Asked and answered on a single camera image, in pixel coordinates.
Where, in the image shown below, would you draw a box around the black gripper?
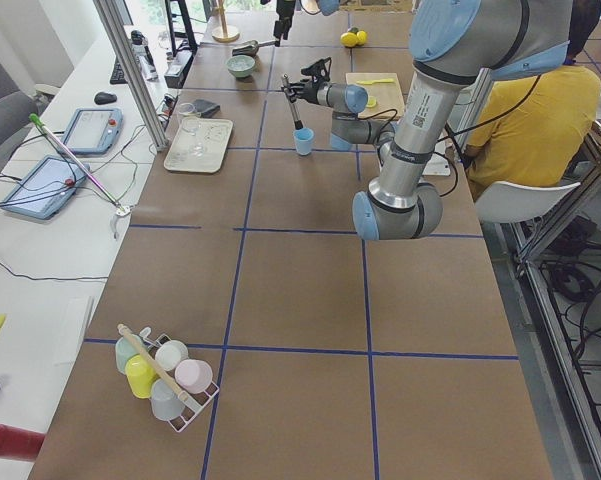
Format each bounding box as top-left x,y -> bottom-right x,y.
281,81 -> 319,103
274,0 -> 296,47

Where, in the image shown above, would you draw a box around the steel muddler black tip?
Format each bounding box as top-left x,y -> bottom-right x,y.
281,74 -> 304,130

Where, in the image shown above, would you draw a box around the light blue plastic cup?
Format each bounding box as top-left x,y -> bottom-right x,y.
293,127 -> 314,156

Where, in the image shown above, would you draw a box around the white cup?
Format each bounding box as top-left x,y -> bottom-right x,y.
155,340 -> 189,372

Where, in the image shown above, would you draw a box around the pink cup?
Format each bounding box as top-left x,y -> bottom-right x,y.
174,359 -> 213,394

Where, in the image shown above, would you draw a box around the mint green cup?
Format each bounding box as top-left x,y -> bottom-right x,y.
114,337 -> 137,374

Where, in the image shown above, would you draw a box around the yellow cup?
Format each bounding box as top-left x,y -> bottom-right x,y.
124,354 -> 159,399

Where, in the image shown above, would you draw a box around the grey blue cup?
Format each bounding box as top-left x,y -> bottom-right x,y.
150,379 -> 185,421

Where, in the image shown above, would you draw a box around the steel ice scoop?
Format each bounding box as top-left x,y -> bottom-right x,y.
231,40 -> 277,57

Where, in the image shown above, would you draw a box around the green bowl of ice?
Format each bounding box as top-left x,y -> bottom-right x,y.
226,55 -> 256,79

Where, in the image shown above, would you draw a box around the wooden round stand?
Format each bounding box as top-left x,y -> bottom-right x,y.
211,0 -> 240,43

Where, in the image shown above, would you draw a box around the whole lemons pile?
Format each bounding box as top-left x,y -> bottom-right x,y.
340,27 -> 368,48

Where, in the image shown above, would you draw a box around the yellow plastic knife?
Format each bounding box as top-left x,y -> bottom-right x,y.
355,77 -> 395,86

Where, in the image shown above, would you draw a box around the dark grey folded cloth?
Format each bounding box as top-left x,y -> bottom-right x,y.
192,99 -> 220,118

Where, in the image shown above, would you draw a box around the bamboo cutting board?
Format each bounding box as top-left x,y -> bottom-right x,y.
345,72 -> 405,120

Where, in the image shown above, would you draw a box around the clear wine glass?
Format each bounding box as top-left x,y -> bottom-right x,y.
177,103 -> 204,155

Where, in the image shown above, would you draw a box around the beige bear serving tray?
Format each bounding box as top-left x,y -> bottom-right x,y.
163,117 -> 233,174

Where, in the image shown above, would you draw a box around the black keyboard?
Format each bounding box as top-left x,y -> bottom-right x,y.
109,59 -> 127,85

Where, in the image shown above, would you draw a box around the black computer mouse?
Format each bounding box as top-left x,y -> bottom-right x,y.
93,91 -> 117,105

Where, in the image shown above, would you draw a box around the upper blue teach pendant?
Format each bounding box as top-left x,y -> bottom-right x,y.
62,108 -> 123,156

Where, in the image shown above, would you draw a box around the blue teach pendant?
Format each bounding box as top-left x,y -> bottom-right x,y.
1,155 -> 87,220
62,108 -> 123,156

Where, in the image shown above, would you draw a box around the green tipped rod stand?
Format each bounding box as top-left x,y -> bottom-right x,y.
29,113 -> 132,240

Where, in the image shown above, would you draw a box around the white chair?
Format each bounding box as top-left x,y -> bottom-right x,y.
475,181 -> 580,223

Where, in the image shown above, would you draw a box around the person in yellow shirt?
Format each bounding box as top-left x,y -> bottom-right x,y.
464,1 -> 601,199

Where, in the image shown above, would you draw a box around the lower blue teach pendant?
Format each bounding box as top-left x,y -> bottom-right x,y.
1,155 -> 87,220

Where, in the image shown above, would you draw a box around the grey office chair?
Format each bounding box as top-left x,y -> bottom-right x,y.
0,64 -> 38,167

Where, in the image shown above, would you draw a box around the red cylinder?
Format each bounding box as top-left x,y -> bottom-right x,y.
0,424 -> 45,462

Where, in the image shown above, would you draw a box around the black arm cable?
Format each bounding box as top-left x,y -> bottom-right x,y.
359,74 -> 541,201

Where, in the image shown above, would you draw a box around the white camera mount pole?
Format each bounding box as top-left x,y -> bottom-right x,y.
422,143 -> 451,177

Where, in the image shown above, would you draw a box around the aluminium frame post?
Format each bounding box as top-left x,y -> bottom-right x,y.
93,0 -> 169,152

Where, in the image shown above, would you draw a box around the wooden rack handle stick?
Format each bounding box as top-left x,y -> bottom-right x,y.
117,324 -> 188,403

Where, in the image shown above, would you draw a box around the white wire cup rack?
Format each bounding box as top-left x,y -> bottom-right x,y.
140,327 -> 219,432

